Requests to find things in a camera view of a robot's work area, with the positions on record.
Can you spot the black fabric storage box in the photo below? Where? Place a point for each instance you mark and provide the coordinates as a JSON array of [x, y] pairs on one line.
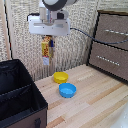
[[18, 96]]

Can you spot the yellow bowl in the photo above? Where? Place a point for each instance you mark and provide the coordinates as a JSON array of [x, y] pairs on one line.
[[61, 77]]

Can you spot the beige woven folding screen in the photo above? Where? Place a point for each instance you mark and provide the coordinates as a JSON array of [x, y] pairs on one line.
[[20, 46]]

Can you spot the blue bowl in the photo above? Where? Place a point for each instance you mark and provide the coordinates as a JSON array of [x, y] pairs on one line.
[[67, 90]]

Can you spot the brown drawer cabinet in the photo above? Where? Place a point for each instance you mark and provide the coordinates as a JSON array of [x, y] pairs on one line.
[[109, 46]]

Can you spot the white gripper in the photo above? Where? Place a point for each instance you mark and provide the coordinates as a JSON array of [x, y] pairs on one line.
[[49, 27]]

